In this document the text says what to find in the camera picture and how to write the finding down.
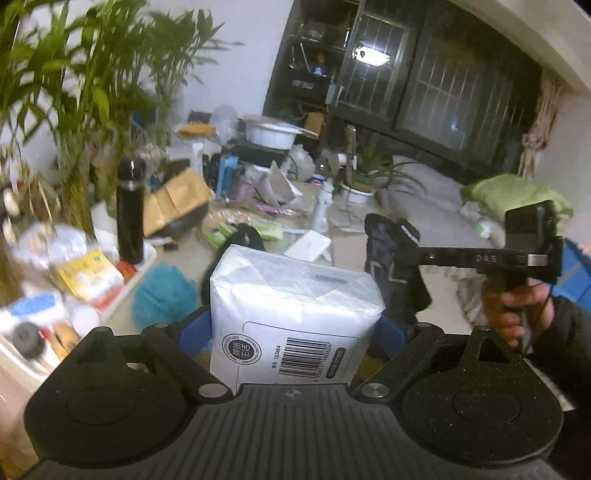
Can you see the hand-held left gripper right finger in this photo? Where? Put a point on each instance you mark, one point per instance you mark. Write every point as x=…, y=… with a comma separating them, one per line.
x=391, y=331

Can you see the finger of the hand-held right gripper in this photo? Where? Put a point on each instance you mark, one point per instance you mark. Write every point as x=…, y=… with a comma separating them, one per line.
x=461, y=257

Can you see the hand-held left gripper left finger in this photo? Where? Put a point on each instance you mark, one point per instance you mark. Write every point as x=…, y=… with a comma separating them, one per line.
x=197, y=328

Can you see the teal bath loofah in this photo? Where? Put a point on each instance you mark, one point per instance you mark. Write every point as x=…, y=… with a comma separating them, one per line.
x=161, y=295

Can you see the dark cloth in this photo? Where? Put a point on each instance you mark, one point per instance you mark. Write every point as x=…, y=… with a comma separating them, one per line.
x=383, y=249

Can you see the white tissue pack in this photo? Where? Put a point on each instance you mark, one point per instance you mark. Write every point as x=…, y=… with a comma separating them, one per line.
x=295, y=300

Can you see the person's right forearm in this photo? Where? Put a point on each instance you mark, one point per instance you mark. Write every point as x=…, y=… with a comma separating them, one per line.
x=570, y=337

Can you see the person's right hand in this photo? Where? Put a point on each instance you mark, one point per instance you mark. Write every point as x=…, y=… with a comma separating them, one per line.
x=503, y=304

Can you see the green towel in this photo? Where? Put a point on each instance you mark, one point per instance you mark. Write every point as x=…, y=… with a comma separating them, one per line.
x=512, y=191

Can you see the blue bin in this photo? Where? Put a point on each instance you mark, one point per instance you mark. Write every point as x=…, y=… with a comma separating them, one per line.
x=575, y=272

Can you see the white tray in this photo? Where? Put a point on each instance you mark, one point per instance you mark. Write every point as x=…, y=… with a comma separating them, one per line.
x=148, y=258

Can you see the red packet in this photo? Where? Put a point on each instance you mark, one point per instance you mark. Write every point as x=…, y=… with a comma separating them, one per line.
x=121, y=272

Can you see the beige curtain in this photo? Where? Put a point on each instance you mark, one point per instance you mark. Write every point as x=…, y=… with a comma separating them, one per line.
x=545, y=129

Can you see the black pan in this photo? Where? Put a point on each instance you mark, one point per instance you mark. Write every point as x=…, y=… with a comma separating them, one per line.
x=182, y=224

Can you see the white jar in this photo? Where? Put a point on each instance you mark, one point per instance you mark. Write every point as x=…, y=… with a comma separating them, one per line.
x=84, y=319

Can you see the green vegetable pack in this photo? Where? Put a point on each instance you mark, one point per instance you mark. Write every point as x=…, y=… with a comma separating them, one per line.
x=265, y=230

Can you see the white flat box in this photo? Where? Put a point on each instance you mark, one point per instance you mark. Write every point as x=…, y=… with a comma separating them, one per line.
x=308, y=245

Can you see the potted green plant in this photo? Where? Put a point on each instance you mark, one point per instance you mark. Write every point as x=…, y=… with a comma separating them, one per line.
x=360, y=191

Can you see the yellow medicine box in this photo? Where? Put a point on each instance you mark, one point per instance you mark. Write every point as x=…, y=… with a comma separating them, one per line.
x=87, y=272

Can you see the brown paper envelope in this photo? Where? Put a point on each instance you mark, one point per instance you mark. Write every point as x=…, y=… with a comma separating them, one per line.
x=178, y=198

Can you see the black thermos bottle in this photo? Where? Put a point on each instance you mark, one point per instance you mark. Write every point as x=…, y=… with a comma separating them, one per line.
x=130, y=212

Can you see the tan wooden piece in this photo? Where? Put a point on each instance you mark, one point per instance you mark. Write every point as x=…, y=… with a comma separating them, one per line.
x=62, y=339

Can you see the white handheld fan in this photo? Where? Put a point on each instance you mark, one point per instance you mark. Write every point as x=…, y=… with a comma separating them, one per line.
x=323, y=203

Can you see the blue carton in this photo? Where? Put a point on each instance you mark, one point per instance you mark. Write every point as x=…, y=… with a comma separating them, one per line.
x=227, y=175

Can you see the white crumpled bag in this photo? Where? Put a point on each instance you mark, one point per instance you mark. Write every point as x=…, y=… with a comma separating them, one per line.
x=279, y=184

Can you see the barred dark window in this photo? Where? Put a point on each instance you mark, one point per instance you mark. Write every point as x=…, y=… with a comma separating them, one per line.
x=443, y=92

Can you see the white lotion bottle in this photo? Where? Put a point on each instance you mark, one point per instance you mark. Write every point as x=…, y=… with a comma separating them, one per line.
x=32, y=307

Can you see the grey round cap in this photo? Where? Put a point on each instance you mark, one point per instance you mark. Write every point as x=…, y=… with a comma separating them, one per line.
x=27, y=340

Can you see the bamboo in medium glass vase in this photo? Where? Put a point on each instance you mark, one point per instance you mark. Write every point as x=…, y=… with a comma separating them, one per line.
x=76, y=203

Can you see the orange-brown flat pad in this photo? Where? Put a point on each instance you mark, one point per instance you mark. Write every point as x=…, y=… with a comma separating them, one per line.
x=196, y=130

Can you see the clear plastic bag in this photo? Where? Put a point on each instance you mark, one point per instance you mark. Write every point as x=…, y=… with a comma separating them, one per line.
x=225, y=121

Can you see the white plastic bowl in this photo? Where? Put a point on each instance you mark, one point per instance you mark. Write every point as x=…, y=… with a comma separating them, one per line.
x=270, y=131

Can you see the dried flower bunch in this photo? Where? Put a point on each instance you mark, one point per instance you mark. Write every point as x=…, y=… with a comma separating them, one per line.
x=32, y=198

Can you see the bamboo in small glass vase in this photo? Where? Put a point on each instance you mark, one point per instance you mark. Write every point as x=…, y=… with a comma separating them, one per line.
x=167, y=92

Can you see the dark shelf cabinet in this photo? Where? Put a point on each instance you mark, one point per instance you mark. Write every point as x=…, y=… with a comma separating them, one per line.
x=304, y=60

